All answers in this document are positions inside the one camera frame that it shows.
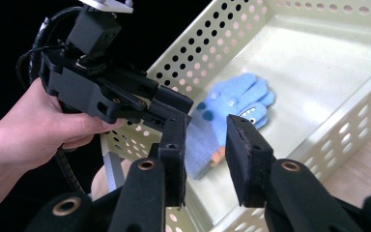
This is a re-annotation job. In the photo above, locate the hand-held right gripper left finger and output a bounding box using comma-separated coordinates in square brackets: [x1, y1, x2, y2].
[108, 112, 188, 232]

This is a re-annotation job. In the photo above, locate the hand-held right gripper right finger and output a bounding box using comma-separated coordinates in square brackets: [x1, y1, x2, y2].
[224, 114, 365, 232]

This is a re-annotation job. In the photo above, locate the blue glove with monster face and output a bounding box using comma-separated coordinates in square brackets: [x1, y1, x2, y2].
[185, 72, 276, 181]

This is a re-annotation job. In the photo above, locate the pale yellow perforated plastic basket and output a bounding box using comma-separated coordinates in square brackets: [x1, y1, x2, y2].
[100, 0, 371, 232]

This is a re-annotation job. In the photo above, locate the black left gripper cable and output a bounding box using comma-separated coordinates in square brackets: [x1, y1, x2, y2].
[14, 6, 88, 196]

